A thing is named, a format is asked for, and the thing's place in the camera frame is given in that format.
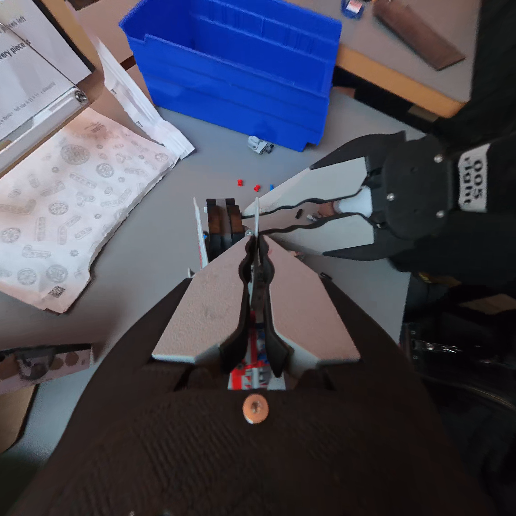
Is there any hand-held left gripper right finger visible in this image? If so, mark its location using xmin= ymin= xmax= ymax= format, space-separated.
xmin=260 ymin=235 xmax=362 ymax=379

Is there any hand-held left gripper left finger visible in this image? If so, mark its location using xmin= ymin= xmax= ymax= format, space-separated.
xmin=152 ymin=235 xmax=255 ymax=373

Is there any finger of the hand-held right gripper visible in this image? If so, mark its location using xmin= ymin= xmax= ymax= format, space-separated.
xmin=257 ymin=213 xmax=379 ymax=256
xmin=241 ymin=156 xmax=374 ymax=217

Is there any red grey lego vehicle model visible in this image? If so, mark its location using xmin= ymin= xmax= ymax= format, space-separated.
xmin=189 ymin=196 xmax=292 ymax=392

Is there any small grey lego connector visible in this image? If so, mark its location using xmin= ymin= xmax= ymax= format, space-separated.
xmin=247 ymin=135 xmax=275 ymax=156

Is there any black lego set box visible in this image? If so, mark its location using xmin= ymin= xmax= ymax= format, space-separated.
xmin=0 ymin=342 xmax=94 ymax=454

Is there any blue plastic bin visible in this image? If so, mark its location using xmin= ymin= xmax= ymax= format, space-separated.
xmin=118 ymin=0 xmax=343 ymax=153

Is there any brown wedge-shaped board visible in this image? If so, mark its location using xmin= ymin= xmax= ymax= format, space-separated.
xmin=371 ymin=0 xmax=467 ymax=72

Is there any printed paper bag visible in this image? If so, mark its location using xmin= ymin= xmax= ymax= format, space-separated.
xmin=0 ymin=107 xmax=180 ymax=314

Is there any white sheet on metal stand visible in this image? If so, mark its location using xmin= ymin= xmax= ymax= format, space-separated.
xmin=0 ymin=0 xmax=97 ymax=175

